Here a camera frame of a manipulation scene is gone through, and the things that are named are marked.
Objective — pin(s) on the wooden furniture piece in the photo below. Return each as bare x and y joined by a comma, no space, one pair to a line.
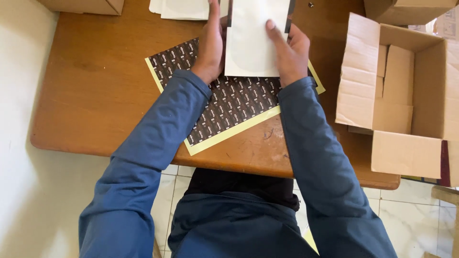
448,215

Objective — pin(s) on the brown sticker label sheet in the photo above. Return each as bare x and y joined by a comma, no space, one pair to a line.
233,104

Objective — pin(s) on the person's blue shirt body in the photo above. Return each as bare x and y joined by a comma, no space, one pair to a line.
233,222

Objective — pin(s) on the wooden desk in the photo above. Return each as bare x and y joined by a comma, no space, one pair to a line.
107,89

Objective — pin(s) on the small cardboard box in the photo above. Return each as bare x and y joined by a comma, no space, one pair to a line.
405,10

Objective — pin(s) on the closed cardboard box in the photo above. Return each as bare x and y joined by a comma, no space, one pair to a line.
86,5

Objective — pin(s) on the open cardboard box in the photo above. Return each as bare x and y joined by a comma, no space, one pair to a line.
401,96

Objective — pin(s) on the person's right hand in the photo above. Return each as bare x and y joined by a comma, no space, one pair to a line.
292,57

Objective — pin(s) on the pile of white pouches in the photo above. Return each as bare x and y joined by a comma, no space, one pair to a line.
183,9

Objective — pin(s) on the white paper pouch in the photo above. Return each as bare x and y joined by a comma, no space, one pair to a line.
252,39

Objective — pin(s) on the person's left hand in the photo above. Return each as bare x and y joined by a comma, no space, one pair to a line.
209,53

